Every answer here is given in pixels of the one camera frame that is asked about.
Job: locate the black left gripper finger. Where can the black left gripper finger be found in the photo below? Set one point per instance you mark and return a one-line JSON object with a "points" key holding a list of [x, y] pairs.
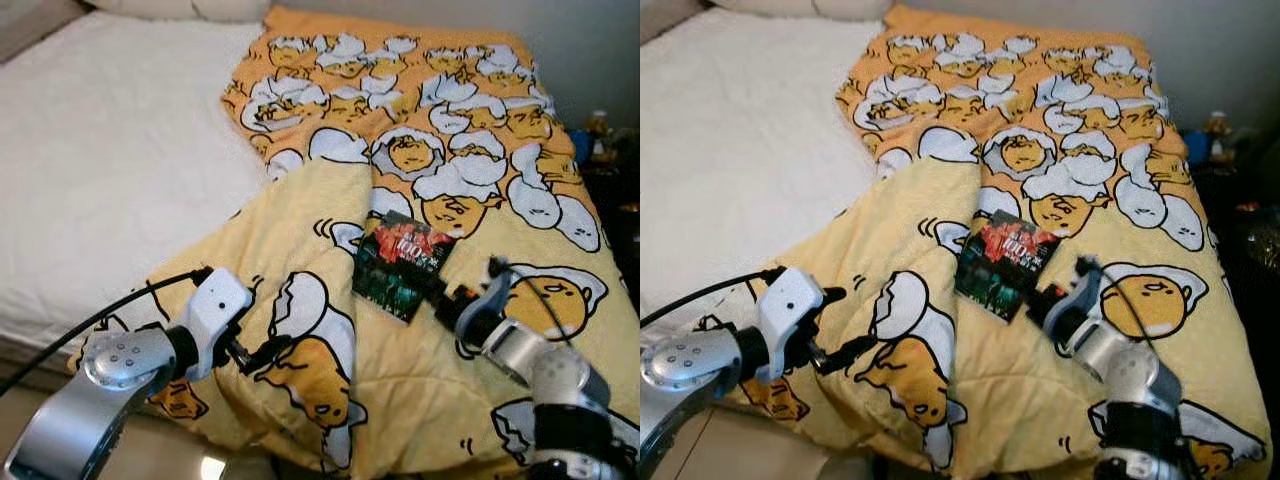
{"points": [[268, 353], [848, 355]]}

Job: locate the dark red-green cover book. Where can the dark red-green cover book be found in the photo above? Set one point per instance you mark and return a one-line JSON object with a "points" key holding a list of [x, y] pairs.
{"points": [[400, 265], [1003, 265]]}

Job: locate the yellow cartoon egg quilt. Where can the yellow cartoon egg quilt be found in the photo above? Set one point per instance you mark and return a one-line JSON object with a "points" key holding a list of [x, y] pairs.
{"points": [[450, 400], [1060, 400]]}

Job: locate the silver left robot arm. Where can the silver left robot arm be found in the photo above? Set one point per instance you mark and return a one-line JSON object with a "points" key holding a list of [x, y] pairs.
{"points": [[680, 390], [90, 400]]}

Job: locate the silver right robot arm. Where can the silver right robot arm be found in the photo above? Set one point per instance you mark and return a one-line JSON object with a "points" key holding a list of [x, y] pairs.
{"points": [[1135, 380], [560, 375]]}

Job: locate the dark bedside table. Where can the dark bedside table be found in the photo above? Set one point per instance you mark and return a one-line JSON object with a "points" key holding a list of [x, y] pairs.
{"points": [[615, 220], [1245, 300]]}

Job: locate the small blue object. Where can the small blue object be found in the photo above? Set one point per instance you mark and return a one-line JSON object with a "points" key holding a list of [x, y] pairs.
{"points": [[580, 148], [1195, 147]]}

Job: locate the white quilted mattress pad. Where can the white quilted mattress pad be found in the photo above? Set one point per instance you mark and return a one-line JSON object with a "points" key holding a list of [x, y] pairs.
{"points": [[750, 140], [120, 150]]}

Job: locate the small brown figurine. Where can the small brown figurine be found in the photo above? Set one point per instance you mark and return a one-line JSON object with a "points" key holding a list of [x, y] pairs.
{"points": [[1218, 135], [598, 135]]}

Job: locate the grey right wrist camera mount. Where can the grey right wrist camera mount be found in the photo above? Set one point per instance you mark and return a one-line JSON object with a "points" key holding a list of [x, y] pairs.
{"points": [[497, 295], [1085, 295]]}

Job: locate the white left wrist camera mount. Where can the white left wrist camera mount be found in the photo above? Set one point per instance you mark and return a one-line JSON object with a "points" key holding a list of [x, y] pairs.
{"points": [[788, 305], [215, 305]]}

